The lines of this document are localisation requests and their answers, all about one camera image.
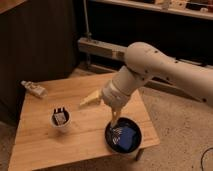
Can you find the white cup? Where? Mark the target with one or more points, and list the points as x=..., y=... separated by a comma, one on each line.
x=62, y=128

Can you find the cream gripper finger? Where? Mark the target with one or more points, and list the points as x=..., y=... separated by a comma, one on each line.
x=115, y=116
x=92, y=99

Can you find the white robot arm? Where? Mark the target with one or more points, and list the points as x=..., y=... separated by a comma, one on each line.
x=199, y=90

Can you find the long wooden beam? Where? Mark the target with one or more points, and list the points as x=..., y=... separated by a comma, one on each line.
x=100, y=48

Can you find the blue sponge in bowl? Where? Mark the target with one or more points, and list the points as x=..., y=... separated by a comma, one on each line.
x=126, y=138

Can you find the black plug adapter in cup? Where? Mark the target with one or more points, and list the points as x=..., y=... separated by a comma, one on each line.
x=60, y=116

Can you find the metal vertical pole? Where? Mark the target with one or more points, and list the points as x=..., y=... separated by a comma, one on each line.
x=88, y=33

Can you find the dark ceramic bowl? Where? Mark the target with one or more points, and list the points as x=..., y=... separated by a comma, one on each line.
x=112, y=135

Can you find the white tube bottle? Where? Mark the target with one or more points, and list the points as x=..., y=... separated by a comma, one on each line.
x=34, y=89

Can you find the wooden shelf with items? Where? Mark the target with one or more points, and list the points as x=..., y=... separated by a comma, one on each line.
x=164, y=8

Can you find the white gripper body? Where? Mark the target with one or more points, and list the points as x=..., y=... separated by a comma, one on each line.
x=116, y=94

